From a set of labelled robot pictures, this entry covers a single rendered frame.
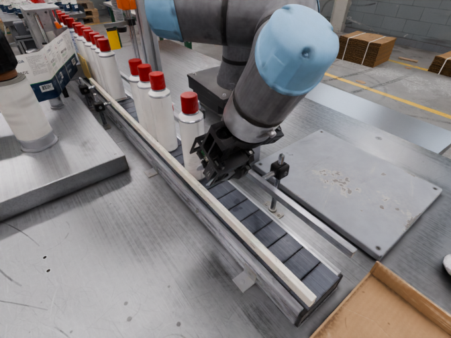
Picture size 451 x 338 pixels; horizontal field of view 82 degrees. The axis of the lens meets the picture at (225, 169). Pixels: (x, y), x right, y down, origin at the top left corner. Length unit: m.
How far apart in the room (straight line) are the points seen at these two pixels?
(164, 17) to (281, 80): 0.18
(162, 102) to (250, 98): 0.37
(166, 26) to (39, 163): 0.54
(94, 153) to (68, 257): 0.29
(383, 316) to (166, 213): 0.46
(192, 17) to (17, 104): 0.55
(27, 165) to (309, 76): 0.72
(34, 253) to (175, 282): 0.30
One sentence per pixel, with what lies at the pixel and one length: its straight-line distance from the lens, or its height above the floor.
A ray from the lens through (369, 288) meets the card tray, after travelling 0.57.
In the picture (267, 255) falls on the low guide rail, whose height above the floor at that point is 0.91.
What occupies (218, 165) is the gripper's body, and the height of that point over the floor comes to 1.04.
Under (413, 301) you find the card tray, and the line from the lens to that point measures 0.58.
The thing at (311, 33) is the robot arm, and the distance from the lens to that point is 0.28.
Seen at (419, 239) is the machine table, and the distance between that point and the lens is 0.70.
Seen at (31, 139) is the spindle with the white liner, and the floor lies 0.92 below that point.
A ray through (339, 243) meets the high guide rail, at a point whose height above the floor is 0.96.
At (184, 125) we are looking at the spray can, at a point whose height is 1.03.
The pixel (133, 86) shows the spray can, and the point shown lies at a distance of 0.75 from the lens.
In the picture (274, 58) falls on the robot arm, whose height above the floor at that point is 1.22.
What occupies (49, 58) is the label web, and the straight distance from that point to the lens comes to 1.09.
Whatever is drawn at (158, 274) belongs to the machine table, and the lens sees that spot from 0.54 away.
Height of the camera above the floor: 1.29
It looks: 40 degrees down
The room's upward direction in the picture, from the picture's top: straight up
